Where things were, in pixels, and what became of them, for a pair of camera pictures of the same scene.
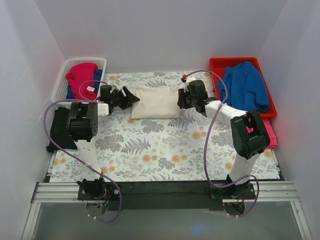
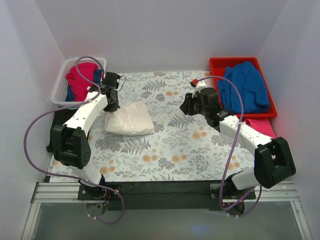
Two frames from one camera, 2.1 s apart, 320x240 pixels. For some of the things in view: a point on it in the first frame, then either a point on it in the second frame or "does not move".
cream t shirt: [156, 102] -> [129, 120]
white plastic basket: [59, 92] does not move
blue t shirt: [247, 90] does not move
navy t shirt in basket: [97, 77] does not move
